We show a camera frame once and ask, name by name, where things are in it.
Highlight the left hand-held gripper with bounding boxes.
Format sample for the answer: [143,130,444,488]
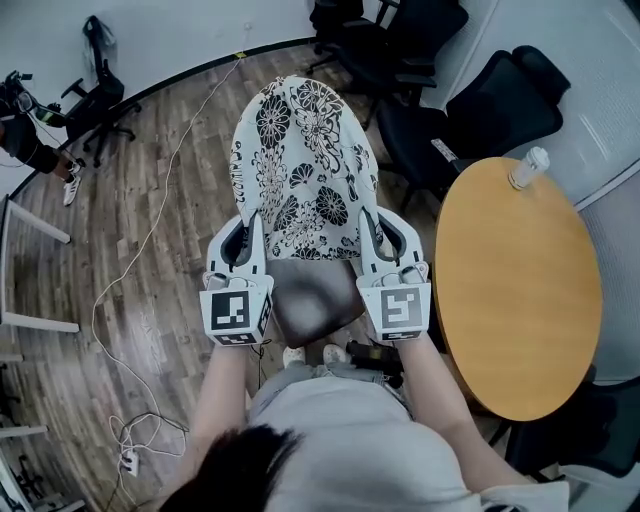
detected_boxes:
[198,211,276,348]

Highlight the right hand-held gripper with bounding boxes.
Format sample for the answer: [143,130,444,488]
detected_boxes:
[355,209,433,345]

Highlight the brown round stool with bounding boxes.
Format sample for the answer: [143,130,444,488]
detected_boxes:
[267,257,367,350]

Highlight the floral black white round cushion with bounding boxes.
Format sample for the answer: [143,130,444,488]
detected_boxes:
[229,77,387,263]

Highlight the person's right forearm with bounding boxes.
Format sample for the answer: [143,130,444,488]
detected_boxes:
[394,333,534,496]

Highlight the person's left forearm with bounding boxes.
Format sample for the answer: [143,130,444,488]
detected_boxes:
[189,342,264,451]

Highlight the black office chair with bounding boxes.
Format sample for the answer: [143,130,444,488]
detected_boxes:
[377,44,572,212]
[307,0,382,76]
[60,29,144,169]
[504,369,640,482]
[349,0,470,132]

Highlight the black waist pack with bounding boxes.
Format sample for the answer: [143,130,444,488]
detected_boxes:
[346,339,405,389]

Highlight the person's right white shoe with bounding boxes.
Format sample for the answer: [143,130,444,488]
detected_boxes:
[322,344,352,367]

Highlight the round wooden table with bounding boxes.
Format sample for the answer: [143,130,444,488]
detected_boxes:
[432,157,604,423]

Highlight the person's grey trousers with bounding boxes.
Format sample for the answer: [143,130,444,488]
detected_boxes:
[249,360,416,424]

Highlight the white bottle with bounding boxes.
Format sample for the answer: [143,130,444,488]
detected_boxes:
[507,146,552,191]

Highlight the person's light shirt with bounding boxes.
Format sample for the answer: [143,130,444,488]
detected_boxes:
[247,377,571,512]

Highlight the white power strip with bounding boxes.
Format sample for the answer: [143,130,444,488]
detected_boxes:
[119,447,141,477]

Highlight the white cable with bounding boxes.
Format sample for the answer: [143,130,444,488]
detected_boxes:
[92,22,252,457]

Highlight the black thin cable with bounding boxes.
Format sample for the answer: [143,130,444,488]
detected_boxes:
[247,338,274,401]

